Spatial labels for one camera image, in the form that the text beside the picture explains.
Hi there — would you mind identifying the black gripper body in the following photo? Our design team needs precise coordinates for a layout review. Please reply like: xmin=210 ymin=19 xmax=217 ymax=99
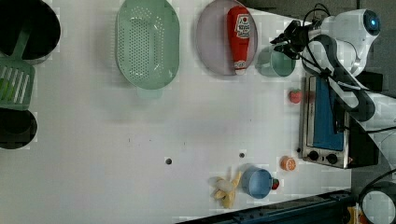
xmin=290 ymin=20 xmax=321 ymax=53

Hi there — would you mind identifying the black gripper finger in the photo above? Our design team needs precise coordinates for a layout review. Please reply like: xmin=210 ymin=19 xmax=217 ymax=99
xmin=274 ymin=44 xmax=300 ymax=60
xmin=271 ymin=20 xmax=301 ymax=44

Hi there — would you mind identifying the green mug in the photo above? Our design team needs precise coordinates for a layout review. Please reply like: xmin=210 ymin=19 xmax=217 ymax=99
xmin=255 ymin=45 xmax=296 ymax=77

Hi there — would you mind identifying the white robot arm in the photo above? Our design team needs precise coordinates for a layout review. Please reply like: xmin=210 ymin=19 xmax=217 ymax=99
xmin=271 ymin=9 xmax=395 ymax=167

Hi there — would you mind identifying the blue mug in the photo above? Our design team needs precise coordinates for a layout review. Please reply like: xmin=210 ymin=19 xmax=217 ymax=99
xmin=241 ymin=163 xmax=274 ymax=199

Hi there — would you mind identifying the toy strawberry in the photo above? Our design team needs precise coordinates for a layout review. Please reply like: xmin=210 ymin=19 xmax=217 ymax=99
xmin=289 ymin=90 xmax=303 ymax=104

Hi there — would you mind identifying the red ketchup bottle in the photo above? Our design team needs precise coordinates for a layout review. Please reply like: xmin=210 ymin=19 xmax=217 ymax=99
xmin=227 ymin=6 xmax=250 ymax=75

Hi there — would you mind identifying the grey round plate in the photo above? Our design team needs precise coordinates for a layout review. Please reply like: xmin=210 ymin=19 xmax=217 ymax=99
xmin=195 ymin=0 xmax=258 ymax=75

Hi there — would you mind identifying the toaster oven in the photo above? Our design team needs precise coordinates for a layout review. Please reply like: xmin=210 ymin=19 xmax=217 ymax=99
xmin=298 ymin=74 xmax=379 ymax=169

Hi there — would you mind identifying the toy orange slice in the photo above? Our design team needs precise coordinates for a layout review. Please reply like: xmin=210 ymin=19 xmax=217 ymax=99
xmin=280 ymin=156 xmax=297 ymax=171

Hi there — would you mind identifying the green colander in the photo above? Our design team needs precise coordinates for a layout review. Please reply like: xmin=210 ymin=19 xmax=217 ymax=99
xmin=116 ymin=0 xmax=180 ymax=99

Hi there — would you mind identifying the black utensil cup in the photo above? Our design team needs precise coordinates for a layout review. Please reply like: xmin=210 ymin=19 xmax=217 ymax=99
xmin=0 ymin=0 xmax=61 ymax=64

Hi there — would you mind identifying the green spatula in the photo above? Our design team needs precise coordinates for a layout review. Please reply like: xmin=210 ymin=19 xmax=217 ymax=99
xmin=0 ymin=24 xmax=35 ymax=111

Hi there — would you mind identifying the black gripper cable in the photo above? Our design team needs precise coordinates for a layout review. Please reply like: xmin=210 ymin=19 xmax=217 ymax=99
xmin=302 ymin=3 xmax=332 ymax=29

